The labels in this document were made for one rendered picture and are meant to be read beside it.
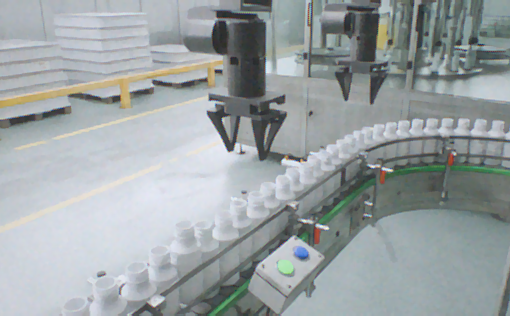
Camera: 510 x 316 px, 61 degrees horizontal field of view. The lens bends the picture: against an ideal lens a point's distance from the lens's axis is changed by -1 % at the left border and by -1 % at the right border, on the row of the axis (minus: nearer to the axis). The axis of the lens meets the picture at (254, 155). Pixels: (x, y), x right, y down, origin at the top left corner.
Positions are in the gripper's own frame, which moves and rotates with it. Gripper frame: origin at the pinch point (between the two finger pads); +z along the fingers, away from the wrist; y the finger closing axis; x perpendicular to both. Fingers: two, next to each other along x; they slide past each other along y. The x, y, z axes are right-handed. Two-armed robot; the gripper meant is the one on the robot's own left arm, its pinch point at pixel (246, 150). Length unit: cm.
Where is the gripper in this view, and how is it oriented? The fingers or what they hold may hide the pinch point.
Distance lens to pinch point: 68.5
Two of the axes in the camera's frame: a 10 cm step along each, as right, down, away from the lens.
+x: 5.9, -2.8, 7.6
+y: 8.1, 2.1, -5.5
